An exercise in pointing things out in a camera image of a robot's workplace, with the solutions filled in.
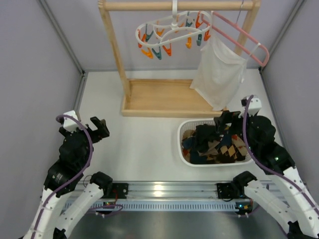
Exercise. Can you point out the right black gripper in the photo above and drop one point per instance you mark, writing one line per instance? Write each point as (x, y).
(230, 119)

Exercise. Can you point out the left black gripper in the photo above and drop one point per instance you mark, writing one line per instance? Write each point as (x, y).
(91, 131)

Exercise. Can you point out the black sock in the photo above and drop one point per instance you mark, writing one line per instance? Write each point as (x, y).
(203, 135)

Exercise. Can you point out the dark navy sock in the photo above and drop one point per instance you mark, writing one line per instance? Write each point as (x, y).
(190, 154)

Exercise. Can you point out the white plastic clip hanger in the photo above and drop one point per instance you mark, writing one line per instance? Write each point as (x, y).
(173, 28)

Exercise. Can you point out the brown striped-cuff sock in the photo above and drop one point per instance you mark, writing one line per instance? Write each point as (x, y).
(212, 149)

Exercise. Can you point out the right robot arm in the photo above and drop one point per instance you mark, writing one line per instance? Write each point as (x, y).
(298, 215)

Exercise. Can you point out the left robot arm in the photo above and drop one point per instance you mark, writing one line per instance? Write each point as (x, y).
(75, 155)

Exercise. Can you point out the argyle patterned socks pile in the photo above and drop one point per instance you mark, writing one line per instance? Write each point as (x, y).
(203, 146)

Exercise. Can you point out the pink clothes hanger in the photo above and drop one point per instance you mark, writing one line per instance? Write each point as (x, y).
(241, 41)

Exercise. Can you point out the wooden clothes rack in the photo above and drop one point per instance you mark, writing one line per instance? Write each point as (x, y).
(168, 97)

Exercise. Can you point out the white plastic laundry basket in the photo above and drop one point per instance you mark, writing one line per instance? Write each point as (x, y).
(231, 151)

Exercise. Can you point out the white mesh laundry bag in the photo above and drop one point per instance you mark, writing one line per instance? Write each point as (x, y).
(219, 74)

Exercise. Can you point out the orange clothes peg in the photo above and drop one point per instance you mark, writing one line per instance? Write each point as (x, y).
(167, 49)
(198, 23)
(148, 53)
(189, 43)

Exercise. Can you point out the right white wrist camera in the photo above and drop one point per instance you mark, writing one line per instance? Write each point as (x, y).
(254, 106)

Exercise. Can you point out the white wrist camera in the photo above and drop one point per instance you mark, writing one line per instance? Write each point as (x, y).
(70, 121)
(254, 106)

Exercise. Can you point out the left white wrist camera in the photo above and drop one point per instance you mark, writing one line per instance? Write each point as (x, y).
(70, 121)

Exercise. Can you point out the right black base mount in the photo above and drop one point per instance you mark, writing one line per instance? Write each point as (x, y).
(229, 191)

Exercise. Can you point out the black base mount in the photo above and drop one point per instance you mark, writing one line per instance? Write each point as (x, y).
(117, 191)
(229, 191)

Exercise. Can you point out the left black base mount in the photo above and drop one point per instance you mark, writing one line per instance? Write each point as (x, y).
(117, 191)

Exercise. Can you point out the white slotted cable duct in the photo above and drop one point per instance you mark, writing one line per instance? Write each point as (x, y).
(174, 206)

